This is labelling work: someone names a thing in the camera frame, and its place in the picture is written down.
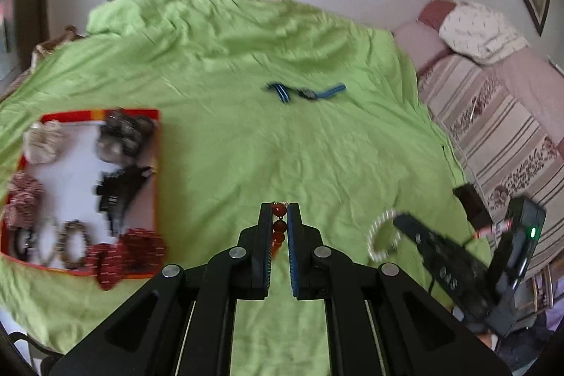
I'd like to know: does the red bead bracelet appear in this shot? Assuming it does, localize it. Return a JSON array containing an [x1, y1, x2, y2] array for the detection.
[[269, 201, 291, 260]]

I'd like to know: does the rhinestone hair claw clip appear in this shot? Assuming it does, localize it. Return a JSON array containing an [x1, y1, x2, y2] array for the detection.
[[94, 165, 155, 238]]

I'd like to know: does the white cherry scrunchie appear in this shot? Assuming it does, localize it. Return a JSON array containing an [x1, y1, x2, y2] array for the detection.
[[23, 120, 65, 165]]

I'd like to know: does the dark floral scrunchie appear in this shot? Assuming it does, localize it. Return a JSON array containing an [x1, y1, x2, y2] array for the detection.
[[96, 109, 156, 167]]

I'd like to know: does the red plaid scrunchie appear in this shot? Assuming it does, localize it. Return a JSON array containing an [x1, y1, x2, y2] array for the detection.
[[3, 171, 45, 230]]

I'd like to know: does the striped sofa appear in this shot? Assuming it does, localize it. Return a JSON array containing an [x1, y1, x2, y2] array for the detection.
[[392, 0, 563, 277]]

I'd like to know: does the brown patterned blanket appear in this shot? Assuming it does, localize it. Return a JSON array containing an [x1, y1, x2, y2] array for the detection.
[[0, 25, 84, 102]]

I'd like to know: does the black hair tie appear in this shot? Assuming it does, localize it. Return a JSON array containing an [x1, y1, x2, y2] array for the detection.
[[10, 227, 36, 263]]

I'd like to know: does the leopard print hair tie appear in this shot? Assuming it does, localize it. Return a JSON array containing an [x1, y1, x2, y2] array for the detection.
[[56, 218, 93, 271]]

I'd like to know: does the blue striped strap watch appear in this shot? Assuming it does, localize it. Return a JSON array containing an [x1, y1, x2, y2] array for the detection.
[[265, 82, 347, 104]]

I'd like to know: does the pale jade bead bracelet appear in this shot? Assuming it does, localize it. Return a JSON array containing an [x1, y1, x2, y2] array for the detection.
[[33, 216, 60, 269]]

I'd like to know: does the red tray box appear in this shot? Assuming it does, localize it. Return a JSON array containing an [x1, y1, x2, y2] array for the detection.
[[1, 108, 161, 277]]

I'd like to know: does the white pearl bracelet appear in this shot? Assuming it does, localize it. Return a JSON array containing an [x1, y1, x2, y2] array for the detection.
[[366, 207, 405, 264]]

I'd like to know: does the white patterned pillow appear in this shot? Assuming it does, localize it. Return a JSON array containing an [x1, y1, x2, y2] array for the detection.
[[439, 2, 529, 66]]

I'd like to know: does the red polka dot scrunchie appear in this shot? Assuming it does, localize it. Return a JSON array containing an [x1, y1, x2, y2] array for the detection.
[[84, 228, 166, 291]]

